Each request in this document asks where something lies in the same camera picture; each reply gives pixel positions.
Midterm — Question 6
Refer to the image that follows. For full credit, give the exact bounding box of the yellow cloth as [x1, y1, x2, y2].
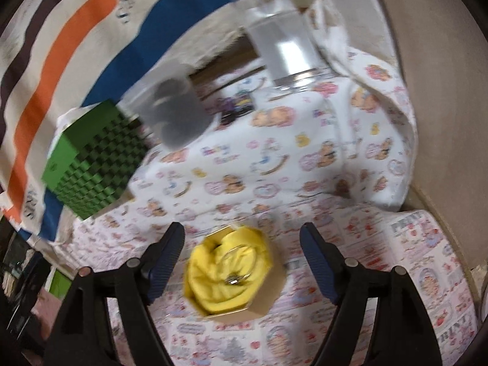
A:
[185, 227, 272, 315]
[185, 226, 287, 319]

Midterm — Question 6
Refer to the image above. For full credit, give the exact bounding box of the purple foil wrapper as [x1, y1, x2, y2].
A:
[219, 88, 254, 124]

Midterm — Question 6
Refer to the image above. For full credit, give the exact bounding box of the translucent plastic container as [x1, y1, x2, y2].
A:
[118, 61, 214, 151]

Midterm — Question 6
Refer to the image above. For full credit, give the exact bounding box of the green checkered box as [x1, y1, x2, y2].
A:
[41, 99, 153, 221]

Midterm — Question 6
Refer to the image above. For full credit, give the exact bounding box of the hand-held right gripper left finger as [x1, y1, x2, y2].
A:
[44, 222, 186, 366]

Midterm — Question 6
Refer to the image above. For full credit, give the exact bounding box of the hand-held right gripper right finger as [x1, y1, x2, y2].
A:
[299, 222, 445, 366]

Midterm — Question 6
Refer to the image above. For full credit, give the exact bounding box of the clear spray bottle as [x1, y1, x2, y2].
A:
[229, 0, 332, 94]

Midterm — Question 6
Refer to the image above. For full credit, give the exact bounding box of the printed tablecloth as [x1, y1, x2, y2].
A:
[49, 0, 481, 366]

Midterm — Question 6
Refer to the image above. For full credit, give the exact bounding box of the thin silver bangle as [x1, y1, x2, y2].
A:
[217, 247, 257, 281]

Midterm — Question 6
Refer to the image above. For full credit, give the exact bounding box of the dark furniture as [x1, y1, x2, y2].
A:
[0, 217, 73, 359]

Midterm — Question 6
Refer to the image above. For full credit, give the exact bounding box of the striped beige cloth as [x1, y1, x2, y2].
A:
[0, 0, 306, 245]

